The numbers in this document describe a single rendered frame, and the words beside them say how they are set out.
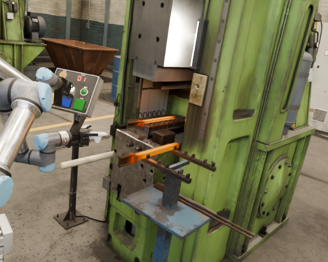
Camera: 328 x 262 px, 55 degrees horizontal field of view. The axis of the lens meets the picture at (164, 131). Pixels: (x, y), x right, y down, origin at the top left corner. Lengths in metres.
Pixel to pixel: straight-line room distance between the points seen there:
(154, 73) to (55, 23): 9.47
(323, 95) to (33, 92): 6.05
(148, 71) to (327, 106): 5.32
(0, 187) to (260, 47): 1.55
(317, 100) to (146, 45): 5.32
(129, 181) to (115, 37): 8.71
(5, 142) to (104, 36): 9.74
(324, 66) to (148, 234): 5.40
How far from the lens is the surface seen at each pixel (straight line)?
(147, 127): 1.91
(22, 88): 1.35
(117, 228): 2.36
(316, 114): 6.88
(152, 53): 1.85
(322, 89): 6.83
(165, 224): 1.51
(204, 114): 1.79
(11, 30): 6.71
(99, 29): 11.05
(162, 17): 1.82
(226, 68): 1.71
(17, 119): 1.28
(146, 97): 2.19
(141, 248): 2.16
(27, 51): 7.06
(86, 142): 1.69
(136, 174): 1.97
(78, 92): 2.22
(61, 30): 11.33
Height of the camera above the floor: 1.57
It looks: 18 degrees down
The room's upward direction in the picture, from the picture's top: 9 degrees clockwise
